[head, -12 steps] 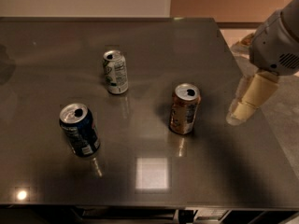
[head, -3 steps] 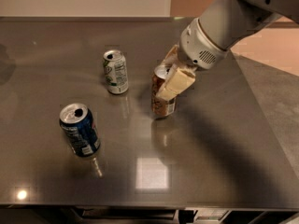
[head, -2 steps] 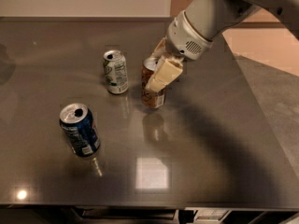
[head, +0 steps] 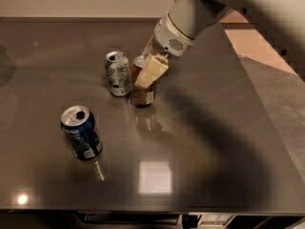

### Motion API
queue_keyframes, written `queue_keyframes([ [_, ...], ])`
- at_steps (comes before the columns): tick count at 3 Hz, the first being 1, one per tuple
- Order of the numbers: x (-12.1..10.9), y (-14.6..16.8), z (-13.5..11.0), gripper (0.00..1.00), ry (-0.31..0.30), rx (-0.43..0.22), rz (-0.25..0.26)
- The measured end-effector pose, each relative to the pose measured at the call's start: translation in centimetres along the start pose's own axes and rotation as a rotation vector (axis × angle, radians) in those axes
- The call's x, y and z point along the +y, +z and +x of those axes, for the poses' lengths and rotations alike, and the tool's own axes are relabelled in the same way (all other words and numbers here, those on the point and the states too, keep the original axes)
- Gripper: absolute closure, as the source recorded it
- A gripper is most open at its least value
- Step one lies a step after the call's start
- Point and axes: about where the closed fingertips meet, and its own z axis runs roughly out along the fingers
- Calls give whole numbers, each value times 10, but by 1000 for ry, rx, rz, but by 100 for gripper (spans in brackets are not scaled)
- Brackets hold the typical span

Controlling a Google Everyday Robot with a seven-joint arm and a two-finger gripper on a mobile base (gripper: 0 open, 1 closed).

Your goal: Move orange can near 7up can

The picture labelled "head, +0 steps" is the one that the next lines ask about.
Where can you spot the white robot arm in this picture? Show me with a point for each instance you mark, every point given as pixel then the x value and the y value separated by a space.
pixel 280 22

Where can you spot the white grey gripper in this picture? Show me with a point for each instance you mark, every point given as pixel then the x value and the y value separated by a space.
pixel 169 37

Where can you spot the blue pepsi can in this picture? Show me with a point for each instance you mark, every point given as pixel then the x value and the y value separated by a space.
pixel 79 126

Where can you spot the white green 7up can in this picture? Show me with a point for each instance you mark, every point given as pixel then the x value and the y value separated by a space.
pixel 118 73

